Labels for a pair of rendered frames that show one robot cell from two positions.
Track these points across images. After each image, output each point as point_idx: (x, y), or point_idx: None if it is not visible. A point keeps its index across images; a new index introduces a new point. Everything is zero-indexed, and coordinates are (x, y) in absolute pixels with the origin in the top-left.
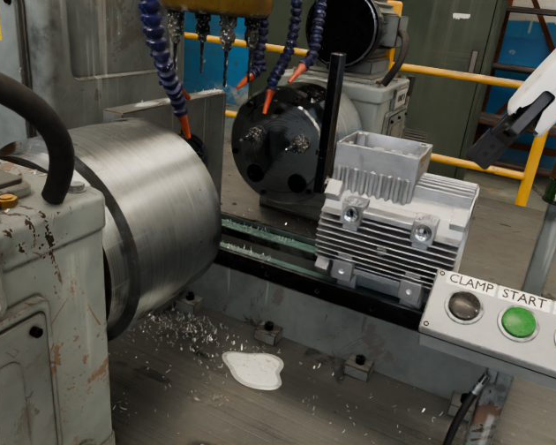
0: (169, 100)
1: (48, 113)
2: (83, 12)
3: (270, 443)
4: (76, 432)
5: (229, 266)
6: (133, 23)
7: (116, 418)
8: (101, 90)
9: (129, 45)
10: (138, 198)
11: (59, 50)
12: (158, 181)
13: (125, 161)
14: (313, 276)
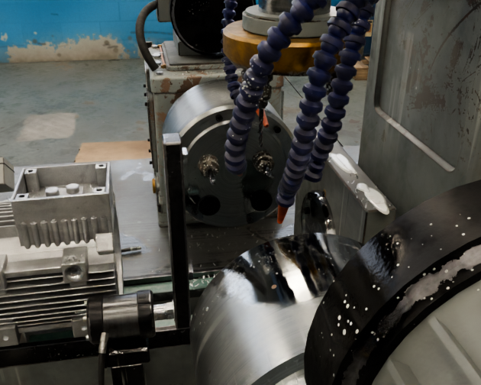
0: (334, 154)
1: (135, 30)
2: (395, 52)
3: None
4: (158, 170)
5: None
6: (430, 84)
7: (196, 242)
8: (386, 134)
9: (422, 108)
10: (173, 109)
11: (371, 77)
12: (178, 112)
13: (191, 97)
14: (125, 278)
